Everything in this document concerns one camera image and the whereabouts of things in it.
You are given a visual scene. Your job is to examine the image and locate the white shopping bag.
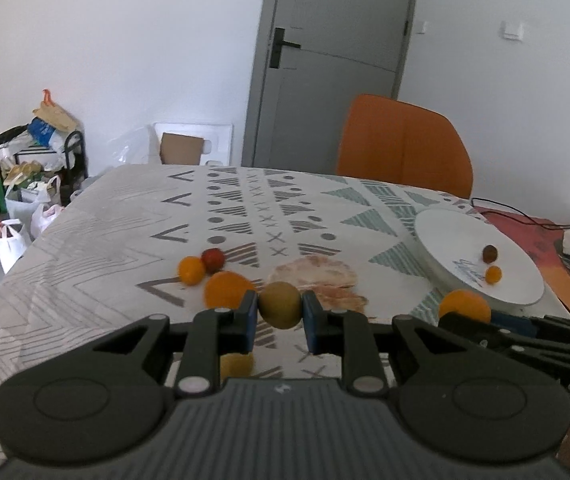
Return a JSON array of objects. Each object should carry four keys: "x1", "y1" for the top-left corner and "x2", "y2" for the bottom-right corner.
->
[{"x1": 0, "y1": 219, "x2": 32, "y2": 275}]

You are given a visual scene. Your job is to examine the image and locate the brown paper bag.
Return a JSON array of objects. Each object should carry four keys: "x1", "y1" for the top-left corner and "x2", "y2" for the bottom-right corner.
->
[{"x1": 32, "y1": 89, "x2": 78, "y2": 134}]

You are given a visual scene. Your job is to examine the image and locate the large orange tangerine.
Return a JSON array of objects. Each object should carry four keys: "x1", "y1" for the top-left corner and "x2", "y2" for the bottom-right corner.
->
[
  {"x1": 204, "y1": 270, "x2": 256, "y2": 311},
  {"x1": 438, "y1": 289, "x2": 492, "y2": 325}
]

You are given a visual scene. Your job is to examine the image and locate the olive green round fruit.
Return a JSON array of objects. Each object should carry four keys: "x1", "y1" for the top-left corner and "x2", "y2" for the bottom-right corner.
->
[{"x1": 257, "y1": 281, "x2": 304, "y2": 330}]

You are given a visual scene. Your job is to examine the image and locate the white foam board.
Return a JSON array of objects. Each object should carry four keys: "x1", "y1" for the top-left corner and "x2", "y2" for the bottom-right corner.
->
[{"x1": 154, "y1": 121, "x2": 234, "y2": 166}]

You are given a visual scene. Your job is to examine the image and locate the flat black item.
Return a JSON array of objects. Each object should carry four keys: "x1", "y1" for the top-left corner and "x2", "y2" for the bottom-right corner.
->
[{"x1": 0, "y1": 125, "x2": 30, "y2": 150}]

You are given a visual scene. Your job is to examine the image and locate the orange chair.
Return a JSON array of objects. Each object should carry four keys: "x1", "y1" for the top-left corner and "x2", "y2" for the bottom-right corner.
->
[{"x1": 336, "y1": 94, "x2": 474, "y2": 199}]

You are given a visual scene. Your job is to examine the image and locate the red round fruit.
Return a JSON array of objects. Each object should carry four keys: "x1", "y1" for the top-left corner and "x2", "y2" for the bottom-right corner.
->
[{"x1": 201, "y1": 248, "x2": 225, "y2": 274}]

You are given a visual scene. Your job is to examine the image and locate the red patterned mat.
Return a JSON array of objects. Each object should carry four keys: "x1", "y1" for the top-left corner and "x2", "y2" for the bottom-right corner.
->
[{"x1": 472, "y1": 205, "x2": 570, "y2": 322}]

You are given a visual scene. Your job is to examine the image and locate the grey door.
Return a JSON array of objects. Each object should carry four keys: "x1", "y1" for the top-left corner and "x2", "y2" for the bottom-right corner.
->
[{"x1": 241, "y1": 0, "x2": 422, "y2": 169}]

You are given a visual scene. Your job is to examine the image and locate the medium orange tangerine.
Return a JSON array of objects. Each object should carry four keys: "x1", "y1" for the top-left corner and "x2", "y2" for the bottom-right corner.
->
[{"x1": 178, "y1": 256, "x2": 206, "y2": 286}]

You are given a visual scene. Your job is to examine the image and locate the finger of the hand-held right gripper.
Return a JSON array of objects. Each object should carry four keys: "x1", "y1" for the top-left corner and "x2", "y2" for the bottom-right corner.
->
[
  {"x1": 491, "y1": 311, "x2": 570, "y2": 357},
  {"x1": 438, "y1": 312, "x2": 570, "y2": 397}
]

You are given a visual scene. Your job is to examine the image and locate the patterned tablecloth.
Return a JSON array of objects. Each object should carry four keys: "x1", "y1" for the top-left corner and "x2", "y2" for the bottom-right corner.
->
[{"x1": 0, "y1": 164, "x2": 570, "y2": 480}]

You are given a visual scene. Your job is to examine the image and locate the peeled pomelo piece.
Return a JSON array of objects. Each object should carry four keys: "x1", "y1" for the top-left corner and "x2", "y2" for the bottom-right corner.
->
[
  {"x1": 310, "y1": 287, "x2": 370, "y2": 314},
  {"x1": 267, "y1": 255, "x2": 358, "y2": 294}
]

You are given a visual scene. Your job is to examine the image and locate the clear plastic bag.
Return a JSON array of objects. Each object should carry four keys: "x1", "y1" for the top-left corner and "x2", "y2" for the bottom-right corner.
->
[{"x1": 110, "y1": 127, "x2": 162, "y2": 166}]

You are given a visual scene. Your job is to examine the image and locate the white plate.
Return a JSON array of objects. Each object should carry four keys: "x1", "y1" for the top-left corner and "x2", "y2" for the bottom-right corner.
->
[{"x1": 413, "y1": 209, "x2": 546, "y2": 307}]

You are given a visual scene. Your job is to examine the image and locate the yellow round fruit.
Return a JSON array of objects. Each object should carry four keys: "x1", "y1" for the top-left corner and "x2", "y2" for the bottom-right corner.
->
[{"x1": 220, "y1": 352, "x2": 254, "y2": 377}]

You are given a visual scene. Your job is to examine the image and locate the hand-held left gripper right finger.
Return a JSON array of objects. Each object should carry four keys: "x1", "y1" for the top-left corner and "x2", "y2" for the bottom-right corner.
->
[{"x1": 302, "y1": 291, "x2": 466, "y2": 396}]

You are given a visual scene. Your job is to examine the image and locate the black metal rack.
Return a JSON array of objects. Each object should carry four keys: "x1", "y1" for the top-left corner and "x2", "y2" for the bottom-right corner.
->
[{"x1": 62, "y1": 131, "x2": 88, "y2": 206}]

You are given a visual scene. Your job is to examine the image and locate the white plastic bag red contents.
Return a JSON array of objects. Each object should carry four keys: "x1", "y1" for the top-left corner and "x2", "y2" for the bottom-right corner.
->
[{"x1": 31, "y1": 203, "x2": 64, "y2": 239}]

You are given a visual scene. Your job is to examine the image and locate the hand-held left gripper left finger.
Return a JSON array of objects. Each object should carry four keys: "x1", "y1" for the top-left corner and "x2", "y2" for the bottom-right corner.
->
[{"x1": 90, "y1": 291, "x2": 258, "y2": 397}]

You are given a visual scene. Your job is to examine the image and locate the brown cardboard piece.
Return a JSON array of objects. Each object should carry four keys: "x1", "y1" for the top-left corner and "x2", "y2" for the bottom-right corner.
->
[{"x1": 160, "y1": 132, "x2": 206, "y2": 166}]

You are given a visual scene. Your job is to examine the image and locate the blue and white bag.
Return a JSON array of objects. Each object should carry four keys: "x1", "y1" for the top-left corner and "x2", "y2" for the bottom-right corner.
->
[{"x1": 27, "y1": 117, "x2": 58, "y2": 149}]

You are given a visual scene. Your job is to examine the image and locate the grey plastic bag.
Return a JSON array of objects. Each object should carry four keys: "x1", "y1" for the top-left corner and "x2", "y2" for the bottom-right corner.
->
[{"x1": 70, "y1": 175, "x2": 100, "y2": 202}]

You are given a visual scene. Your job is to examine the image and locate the black cable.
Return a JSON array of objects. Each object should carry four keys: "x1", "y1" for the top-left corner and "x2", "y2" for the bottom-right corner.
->
[{"x1": 471, "y1": 197, "x2": 570, "y2": 231}]

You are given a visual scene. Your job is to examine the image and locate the white bag with groceries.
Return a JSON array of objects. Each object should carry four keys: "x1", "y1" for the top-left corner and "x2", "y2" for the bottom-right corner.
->
[{"x1": 5, "y1": 175, "x2": 61, "y2": 227}]

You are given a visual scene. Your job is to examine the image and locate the black door handle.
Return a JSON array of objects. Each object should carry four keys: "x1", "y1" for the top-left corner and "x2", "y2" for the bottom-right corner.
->
[{"x1": 270, "y1": 27, "x2": 302, "y2": 69}]

